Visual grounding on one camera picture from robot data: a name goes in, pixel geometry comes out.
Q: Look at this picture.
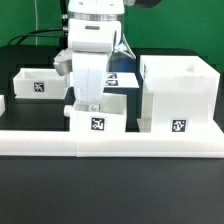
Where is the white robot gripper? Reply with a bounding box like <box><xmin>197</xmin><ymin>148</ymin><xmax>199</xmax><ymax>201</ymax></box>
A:
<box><xmin>54</xmin><ymin>19</ymin><xmax>121</xmax><ymax>112</ymax></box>

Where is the white front drawer box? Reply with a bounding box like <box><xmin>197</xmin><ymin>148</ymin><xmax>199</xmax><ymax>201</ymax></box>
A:
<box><xmin>64</xmin><ymin>93</ymin><xmax>127</xmax><ymax>134</ymax></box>

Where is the white drawer box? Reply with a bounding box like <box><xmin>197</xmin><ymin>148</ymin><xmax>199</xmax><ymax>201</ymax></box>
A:
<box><xmin>13</xmin><ymin>68</ymin><xmax>69</xmax><ymax>99</ymax></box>
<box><xmin>64</xmin><ymin>93</ymin><xmax>127</xmax><ymax>134</ymax></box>

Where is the white drawer cabinet housing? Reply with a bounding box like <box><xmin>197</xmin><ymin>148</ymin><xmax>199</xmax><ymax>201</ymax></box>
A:
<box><xmin>138</xmin><ymin>55</ymin><xmax>220</xmax><ymax>134</ymax></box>

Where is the white rear drawer box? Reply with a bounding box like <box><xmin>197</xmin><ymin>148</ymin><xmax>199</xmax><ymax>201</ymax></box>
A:
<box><xmin>13</xmin><ymin>68</ymin><xmax>69</xmax><ymax>99</ymax></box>

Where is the white marker sheet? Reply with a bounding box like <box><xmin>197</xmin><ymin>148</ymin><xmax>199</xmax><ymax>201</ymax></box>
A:
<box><xmin>105</xmin><ymin>72</ymin><xmax>139</xmax><ymax>88</ymax></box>

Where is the white L-shaped fence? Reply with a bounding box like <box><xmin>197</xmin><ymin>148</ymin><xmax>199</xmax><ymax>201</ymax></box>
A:
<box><xmin>0</xmin><ymin>95</ymin><xmax>224</xmax><ymax>158</ymax></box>

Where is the black cable with connector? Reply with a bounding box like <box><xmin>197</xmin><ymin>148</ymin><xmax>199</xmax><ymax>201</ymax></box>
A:
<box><xmin>7</xmin><ymin>0</ymin><xmax>71</xmax><ymax>52</ymax></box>

